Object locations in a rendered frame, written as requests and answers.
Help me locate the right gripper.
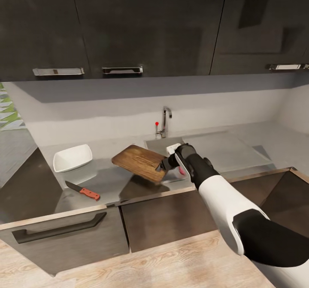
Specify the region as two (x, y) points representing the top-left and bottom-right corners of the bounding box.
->
(160, 155), (178, 170)

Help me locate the parer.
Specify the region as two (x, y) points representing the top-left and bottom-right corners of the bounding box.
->
(65, 181), (100, 200)

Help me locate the cutting board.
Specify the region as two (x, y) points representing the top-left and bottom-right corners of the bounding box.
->
(112, 145), (169, 184)

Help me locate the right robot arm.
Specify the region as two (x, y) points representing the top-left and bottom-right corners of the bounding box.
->
(160, 143), (309, 288)

